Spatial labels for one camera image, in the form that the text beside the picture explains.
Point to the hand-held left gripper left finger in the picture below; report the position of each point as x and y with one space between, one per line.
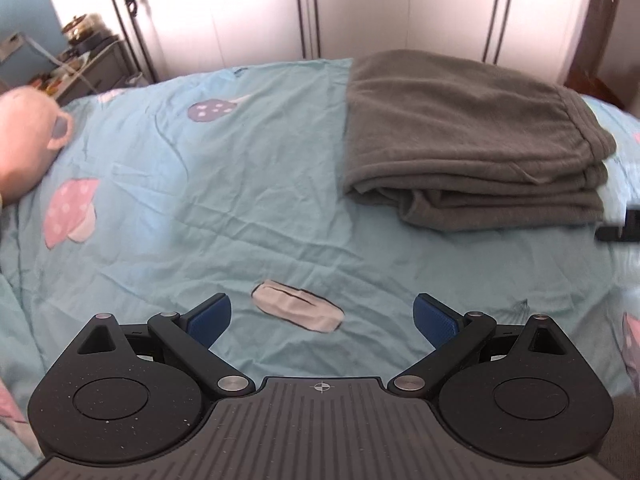
210 317

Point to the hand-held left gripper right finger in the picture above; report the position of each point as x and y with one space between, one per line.
434 317

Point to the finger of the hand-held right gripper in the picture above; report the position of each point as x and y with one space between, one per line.
622 230

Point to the grey blanket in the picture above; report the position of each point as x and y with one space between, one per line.
450 140

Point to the light blue printed bedsheet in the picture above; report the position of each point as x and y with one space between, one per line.
200 200

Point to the dark wooden door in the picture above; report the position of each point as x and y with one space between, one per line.
607 25

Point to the grey nightstand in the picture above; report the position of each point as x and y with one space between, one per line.
100 70

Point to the glass jar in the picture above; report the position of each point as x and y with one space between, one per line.
82 27

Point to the white wardrobe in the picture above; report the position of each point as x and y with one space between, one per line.
350 10

